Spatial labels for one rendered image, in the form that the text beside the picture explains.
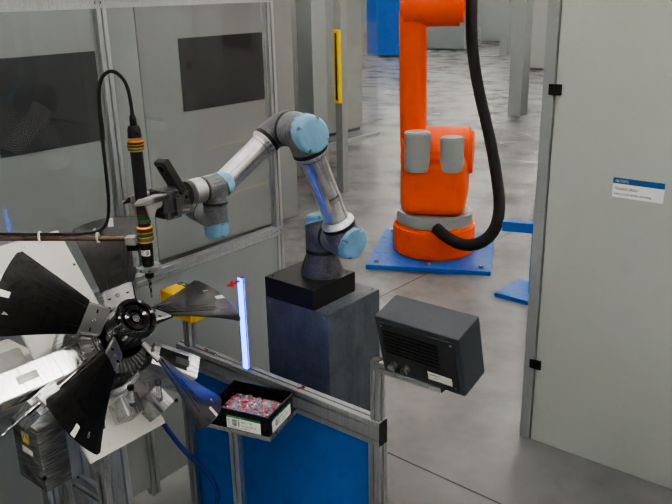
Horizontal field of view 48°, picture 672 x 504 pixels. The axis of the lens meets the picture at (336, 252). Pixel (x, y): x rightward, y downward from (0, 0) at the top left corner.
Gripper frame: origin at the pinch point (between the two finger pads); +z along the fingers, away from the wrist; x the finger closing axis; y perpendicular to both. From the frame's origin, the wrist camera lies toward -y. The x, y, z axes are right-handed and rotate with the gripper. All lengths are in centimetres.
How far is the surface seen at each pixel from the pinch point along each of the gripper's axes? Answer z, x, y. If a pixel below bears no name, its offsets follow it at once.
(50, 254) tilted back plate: 3.8, 38.7, 22.2
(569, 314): -182, -54, 84
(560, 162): -182, -45, 17
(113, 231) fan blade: -4.9, 17.3, 13.1
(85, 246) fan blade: 2.4, 21.4, 16.6
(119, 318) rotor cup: 11.2, -4.5, 29.5
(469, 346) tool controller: -38, -83, 34
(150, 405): 3, -2, 60
